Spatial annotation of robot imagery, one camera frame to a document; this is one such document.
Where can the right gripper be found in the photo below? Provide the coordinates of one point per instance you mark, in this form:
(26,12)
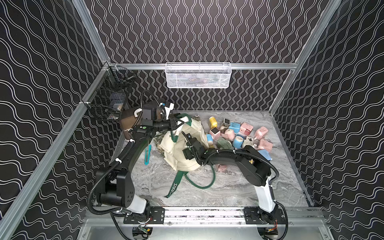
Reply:
(186,153)

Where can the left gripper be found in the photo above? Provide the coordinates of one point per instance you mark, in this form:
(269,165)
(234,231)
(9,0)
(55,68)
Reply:
(171,124)

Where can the blue round dial sharpener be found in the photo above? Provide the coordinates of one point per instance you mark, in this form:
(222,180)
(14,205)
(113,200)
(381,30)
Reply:
(210,139)

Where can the cream tote bag green handles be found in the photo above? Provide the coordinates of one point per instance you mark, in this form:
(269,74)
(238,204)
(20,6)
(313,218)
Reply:
(173,144)

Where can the pink sharpener black face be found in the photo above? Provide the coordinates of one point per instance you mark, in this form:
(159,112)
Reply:
(215,133)

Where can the green grey sharpener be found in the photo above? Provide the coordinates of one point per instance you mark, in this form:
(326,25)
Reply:
(223,144)

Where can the mauve pink crank sharpener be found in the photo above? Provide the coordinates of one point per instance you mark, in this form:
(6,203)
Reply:
(221,168)

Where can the light blue round sharpener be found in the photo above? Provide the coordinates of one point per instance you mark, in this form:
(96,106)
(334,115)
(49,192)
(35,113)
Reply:
(238,142)

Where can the blue pencil sharpener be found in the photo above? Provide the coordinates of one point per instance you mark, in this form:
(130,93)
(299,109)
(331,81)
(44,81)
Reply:
(235,127)

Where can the cream panda pencil sharpener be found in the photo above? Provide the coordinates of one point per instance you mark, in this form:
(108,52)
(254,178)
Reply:
(248,141)

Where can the pink box pencil sharpener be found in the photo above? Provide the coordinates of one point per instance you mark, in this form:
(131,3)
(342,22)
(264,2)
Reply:
(246,129)

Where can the pink rounded pencil sharpener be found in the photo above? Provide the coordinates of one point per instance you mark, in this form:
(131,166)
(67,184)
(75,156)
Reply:
(260,133)

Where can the light blue box sharpener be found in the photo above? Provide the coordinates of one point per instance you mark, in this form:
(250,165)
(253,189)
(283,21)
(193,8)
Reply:
(265,154)

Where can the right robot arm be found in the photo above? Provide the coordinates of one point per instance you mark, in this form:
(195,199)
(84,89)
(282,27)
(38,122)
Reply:
(256,169)

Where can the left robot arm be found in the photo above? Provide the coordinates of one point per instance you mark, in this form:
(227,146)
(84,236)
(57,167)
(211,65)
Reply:
(114,191)

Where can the teal utility knife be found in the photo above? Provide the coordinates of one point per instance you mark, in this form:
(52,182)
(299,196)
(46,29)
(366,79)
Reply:
(147,154)

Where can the white wire basket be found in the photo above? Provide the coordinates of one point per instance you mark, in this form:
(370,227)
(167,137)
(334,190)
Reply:
(198,75)

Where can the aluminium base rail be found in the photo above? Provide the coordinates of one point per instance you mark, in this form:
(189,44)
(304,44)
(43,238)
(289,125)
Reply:
(226,217)

